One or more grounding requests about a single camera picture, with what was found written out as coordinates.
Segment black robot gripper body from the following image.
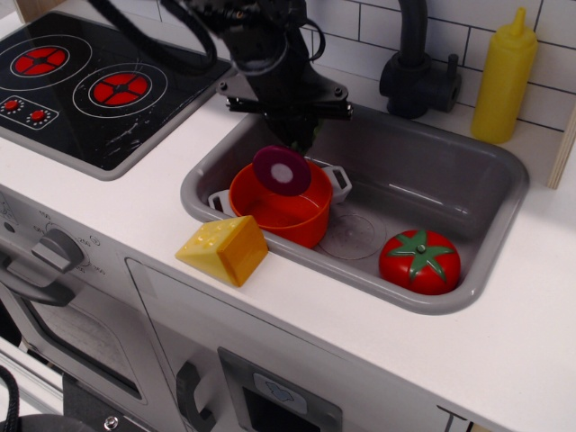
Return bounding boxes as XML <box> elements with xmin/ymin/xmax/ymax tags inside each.
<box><xmin>218</xmin><ymin>31</ymin><xmax>352</xmax><ymax>121</ymax></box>

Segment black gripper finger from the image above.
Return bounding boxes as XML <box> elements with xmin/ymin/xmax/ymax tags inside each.
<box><xmin>265</xmin><ymin>115</ymin><xmax>298</xmax><ymax>147</ymax></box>
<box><xmin>296</xmin><ymin>116</ymin><xmax>322</xmax><ymax>151</ymax></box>

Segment purple toy beet with leaves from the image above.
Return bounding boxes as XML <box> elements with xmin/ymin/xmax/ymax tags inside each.
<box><xmin>252</xmin><ymin>123</ymin><xmax>311</xmax><ymax>196</ymax></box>

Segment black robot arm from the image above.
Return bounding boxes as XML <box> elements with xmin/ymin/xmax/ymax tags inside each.
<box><xmin>91</xmin><ymin>1</ymin><xmax>353</xmax><ymax>155</ymax></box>

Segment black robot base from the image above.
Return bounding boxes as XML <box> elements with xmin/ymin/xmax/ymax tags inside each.
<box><xmin>1</xmin><ymin>391</ymin><xmax>144</xmax><ymax>431</ymax></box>

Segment grey plastic sink basin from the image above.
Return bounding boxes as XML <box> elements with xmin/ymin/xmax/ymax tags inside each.
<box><xmin>180</xmin><ymin>89</ymin><xmax>530</xmax><ymax>316</ymax></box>

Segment black toy faucet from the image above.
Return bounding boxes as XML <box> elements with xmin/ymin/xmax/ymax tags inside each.
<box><xmin>379</xmin><ymin>0</ymin><xmax>462</xmax><ymax>119</ymax></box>

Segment yellow toy cheese wedge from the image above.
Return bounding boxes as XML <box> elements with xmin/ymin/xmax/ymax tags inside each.
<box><xmin>175</xmin><ymin>216</ymin><xmax>268</xmax><ymax>287</ymax></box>

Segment red toy tomato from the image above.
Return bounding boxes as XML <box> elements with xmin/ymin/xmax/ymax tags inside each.
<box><xmin>379</xmin><ymin>229</ymin><xmax>462</xmax><ymax>295</ymax></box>

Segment black toy stove top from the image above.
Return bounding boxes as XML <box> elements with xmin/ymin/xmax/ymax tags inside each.
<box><xmin>1</xmin><ymin>12</ymin><xmax>231</xmax><ymax>181</ymax></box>

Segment yellow squeeze bottle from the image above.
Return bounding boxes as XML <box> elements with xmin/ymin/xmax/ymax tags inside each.
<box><xmin>471</xmin><ymin>7</ymin><xmax>538</xmax><ymax>145</ymax></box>

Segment grey oven knob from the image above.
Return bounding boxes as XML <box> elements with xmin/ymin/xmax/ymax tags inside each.
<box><xmin>31</xmin><ymin>229</ymin><xmax>85</xmax><ymax>274</ymax></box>

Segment wooden side panel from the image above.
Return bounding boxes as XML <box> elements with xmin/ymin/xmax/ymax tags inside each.
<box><xmin>546</xmin><ymin>106</ymin><xmax>576</xmax><ymax>190</ymax></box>

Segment grey dishwasher control panel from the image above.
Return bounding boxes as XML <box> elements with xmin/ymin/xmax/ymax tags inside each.
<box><xmin>218</xmin><ymin>347</ymin><xmax>343</xmax><ymax>432</ymax></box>

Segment orange toy pot grey handles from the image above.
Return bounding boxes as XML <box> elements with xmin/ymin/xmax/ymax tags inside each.
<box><xmin>208</xmin><ymin>161</ymin><xmax>352</xmax><ymax>248</ymax></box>

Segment dark grey cabinet door handle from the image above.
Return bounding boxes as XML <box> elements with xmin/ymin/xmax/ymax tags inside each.
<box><xmin>176</xmin><ymin>362</ymin><xmax>216</xmax><ymax>432</ymax></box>

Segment grey oven door handle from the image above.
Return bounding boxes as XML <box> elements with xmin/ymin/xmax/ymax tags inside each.
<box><xmin>1</xmin><ymin>252</ymin><xmax>76</xmax><ymax>307</ymax></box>

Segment black braided cable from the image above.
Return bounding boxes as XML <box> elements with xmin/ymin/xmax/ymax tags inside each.
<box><xmin>0</xmin><ymin>364</ymin><xmax>22</xmax><ymax>427</ymax></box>

